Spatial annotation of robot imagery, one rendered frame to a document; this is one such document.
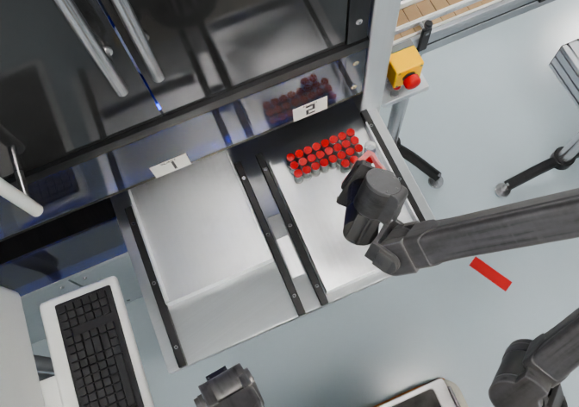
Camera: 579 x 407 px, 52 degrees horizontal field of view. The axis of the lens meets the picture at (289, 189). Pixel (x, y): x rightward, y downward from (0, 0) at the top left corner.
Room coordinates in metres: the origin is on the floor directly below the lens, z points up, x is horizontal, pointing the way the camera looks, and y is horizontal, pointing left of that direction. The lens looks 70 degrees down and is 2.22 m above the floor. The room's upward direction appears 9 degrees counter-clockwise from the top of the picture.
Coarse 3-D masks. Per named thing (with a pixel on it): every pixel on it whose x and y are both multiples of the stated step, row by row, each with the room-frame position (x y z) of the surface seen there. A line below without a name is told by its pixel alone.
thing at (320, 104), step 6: (312, 102) 0.62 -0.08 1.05; (318, 102) 0.62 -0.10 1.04; (324, 102) 0.63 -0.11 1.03; (300, 108) 0.61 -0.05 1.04; (318, 108) 0.62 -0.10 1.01; (324, 108) 0.63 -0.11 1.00; (294, 114) 0.61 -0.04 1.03; (300, 114) 0.61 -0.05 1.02; (312, 114) 0.62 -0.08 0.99; (294, 120) 0.61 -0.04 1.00
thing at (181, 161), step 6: (180, 156) 0.54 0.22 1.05; (186, 156) 0.55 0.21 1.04; (168, 162) 0.53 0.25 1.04; (174, 162) 0.54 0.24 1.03; (180, 162) 0.54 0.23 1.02; (186, 162) 0.54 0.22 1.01; (150, 168) 0.52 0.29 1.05; (156, 168) 0.53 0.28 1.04; (162, 168) 0.53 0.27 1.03; (168, 168) 0.53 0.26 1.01; (174, 168) 0.54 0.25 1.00; (156, 174) 0.53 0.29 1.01; (162, 174) 0.53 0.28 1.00
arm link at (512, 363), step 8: (512, 352) 0.03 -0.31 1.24; (520, 352) 0.02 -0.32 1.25; (504, 360) 0.01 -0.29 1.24; (512, 360) 0.01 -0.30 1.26; (520, 360) 0.01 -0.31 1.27; (504, 368) 0.00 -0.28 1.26; (512, 368) 0.00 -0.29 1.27; (520, 368) 0.00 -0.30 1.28; (560, 384) -0.03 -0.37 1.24; (552, 392) -0.04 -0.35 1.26; (560, 392) -0.04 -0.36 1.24; (544, 400) -0.05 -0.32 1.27; (552, 400) -0.05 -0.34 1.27; (560, 400) -0.06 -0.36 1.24
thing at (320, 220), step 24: (288, 168) 0.54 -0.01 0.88; (336, 168) 0.52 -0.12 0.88; (288, 192) 0.48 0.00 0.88; (312, 192) 0.47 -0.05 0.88; (336, 192) 0.46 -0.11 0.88; (312, 216) 0.41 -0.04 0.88; (336, 216) 0.40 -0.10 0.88; (408, 216) 0.37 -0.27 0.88; (312, 240) 0.35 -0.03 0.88; (336, 240) 0.34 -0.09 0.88; (336, 264) 0.29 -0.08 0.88; (360, 264) 0.28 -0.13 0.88; (336, 288) 0.23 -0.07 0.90
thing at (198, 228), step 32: (224, 160) 0.59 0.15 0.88; (128, 192) 0.53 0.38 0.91; (160, 192) 0.53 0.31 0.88; (192, 192) 0.52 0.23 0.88; (224, 192) 0.50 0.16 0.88; (160, 224) 0.45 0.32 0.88; (192, 224) 0.44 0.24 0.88; (224, 224) 0.42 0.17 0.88; (256, 224) 0.41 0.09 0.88; (160, 256) 0.37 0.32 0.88; (192, 256) 0.36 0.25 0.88; (224, 256) 0.35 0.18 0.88; (256, 256) 0.33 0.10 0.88; (160, 288) 0.29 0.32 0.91; (192, 288) 0.28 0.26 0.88
